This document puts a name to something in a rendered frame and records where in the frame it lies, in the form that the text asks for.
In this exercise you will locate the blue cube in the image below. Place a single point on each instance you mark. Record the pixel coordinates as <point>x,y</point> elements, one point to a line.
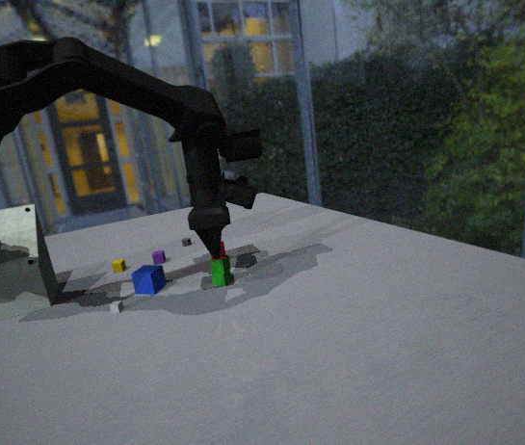
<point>149,279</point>

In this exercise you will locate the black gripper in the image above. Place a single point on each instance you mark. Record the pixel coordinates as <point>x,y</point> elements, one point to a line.
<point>208,217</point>

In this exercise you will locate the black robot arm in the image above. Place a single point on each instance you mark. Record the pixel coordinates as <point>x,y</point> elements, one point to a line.
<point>68,64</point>

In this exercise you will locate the yellow block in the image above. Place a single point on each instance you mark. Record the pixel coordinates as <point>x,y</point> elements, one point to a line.
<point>118,266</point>

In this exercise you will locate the red block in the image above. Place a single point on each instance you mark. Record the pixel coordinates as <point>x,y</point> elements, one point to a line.
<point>222,252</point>

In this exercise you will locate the green block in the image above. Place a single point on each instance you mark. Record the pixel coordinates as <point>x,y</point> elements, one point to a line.
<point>220,266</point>
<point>221,279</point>

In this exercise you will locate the purple block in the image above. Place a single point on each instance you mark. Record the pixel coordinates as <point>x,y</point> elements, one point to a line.
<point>159,257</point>

